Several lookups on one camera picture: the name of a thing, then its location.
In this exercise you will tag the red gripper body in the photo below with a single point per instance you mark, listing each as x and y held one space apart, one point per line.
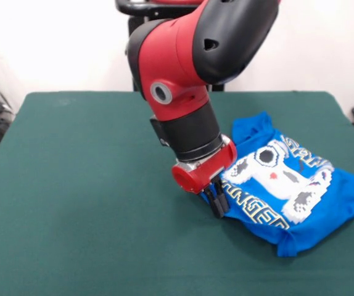
208 172

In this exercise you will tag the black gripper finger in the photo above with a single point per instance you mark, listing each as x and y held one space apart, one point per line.
214 203
221 197

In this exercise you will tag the blue game-controller print t-shirt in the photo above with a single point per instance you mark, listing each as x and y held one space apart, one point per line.
343 203

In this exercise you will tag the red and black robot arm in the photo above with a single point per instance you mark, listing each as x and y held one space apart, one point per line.
195 77

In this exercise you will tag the dark green table cloth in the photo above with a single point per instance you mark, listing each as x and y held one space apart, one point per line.
72 216

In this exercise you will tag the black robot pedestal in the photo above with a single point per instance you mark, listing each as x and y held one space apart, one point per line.
140 9

